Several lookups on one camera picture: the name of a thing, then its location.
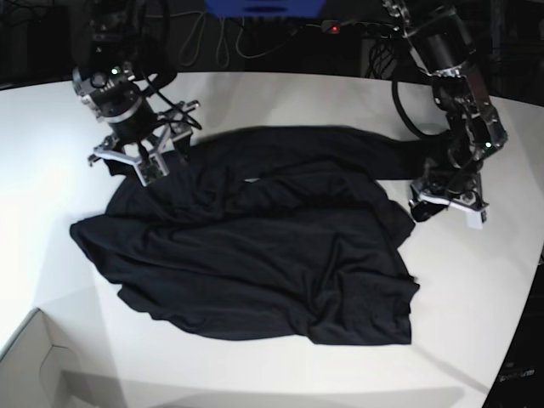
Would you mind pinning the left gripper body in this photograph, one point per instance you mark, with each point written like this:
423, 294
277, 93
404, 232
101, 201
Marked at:
463, 192

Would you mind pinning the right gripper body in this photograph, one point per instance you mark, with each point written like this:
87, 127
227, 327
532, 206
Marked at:
145, 135

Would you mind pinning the dark navy t-shirt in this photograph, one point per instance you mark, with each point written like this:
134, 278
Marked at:
267, 232

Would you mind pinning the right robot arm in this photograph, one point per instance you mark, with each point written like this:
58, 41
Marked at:
121, 82

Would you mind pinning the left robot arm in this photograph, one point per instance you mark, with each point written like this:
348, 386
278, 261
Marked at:
440, 45

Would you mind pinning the blue box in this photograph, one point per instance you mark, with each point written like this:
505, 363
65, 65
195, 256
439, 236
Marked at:
265, 8

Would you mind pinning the white power strip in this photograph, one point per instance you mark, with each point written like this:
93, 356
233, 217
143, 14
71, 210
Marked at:
369, 29

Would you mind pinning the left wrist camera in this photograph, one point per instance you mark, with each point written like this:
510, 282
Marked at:
476, 219

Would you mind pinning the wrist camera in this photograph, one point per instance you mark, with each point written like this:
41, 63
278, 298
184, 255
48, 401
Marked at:
150, 171
476, 219

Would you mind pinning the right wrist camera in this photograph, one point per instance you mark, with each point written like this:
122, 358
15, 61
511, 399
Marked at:
150, 171

